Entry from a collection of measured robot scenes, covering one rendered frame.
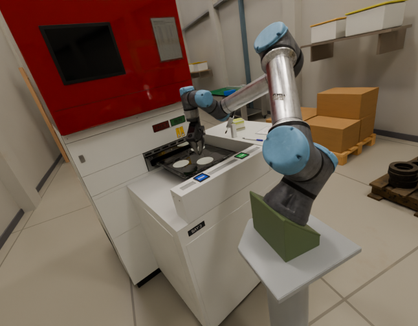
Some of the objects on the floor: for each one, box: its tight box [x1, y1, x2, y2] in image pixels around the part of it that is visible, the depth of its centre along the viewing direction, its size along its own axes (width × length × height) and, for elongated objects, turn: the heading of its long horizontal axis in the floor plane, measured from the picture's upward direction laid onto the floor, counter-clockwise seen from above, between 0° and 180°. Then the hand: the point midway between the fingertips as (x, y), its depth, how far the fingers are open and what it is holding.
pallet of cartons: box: [266, 87, 379, 166], centre depth 315 cm, size 137×104×77 cm
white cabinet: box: [127, 158, 284, 326], centre depth 152 cm, size 64×96×82 cm, turn 150°
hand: (198, 153), depth 120 cm, fingers closed
